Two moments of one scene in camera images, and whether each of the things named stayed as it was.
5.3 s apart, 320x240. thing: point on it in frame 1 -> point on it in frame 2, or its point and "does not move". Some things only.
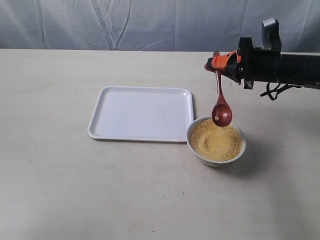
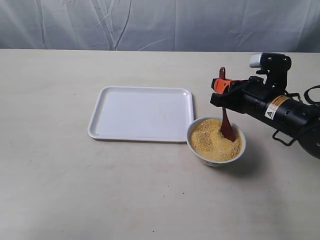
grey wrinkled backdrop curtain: (186, 25) does not move
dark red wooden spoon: (222, 112) -> (226, 129)
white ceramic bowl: (215, 145) does not move
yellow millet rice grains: (213, 142) does not move
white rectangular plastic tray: (143, 113) does not move
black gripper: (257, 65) -> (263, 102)
